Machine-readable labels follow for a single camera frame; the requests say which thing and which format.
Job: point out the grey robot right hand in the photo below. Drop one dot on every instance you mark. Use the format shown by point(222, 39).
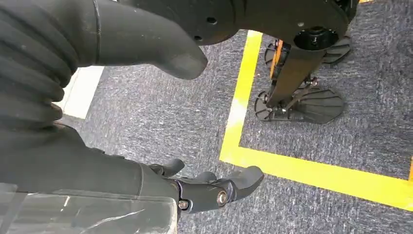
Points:
point(64, 168)

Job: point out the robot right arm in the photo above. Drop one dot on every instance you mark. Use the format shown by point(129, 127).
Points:
point(32, 64)

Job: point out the pale wooden desk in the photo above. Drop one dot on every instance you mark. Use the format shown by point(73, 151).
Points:
point(82, 93)

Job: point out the yellow floor tape square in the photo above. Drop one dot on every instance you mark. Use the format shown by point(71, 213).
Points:
point(242, 113)

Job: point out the robot's black left leg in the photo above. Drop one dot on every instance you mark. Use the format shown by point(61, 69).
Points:
point(276, 58)

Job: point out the robot's black right foot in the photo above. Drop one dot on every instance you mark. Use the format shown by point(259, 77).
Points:
point(316, 108)

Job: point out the robot's black foot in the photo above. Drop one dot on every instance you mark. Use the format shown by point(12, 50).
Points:
point(316, 108)
point(338, 50)

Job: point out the robot's black left foot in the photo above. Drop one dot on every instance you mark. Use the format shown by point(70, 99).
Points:
point(338, 50)

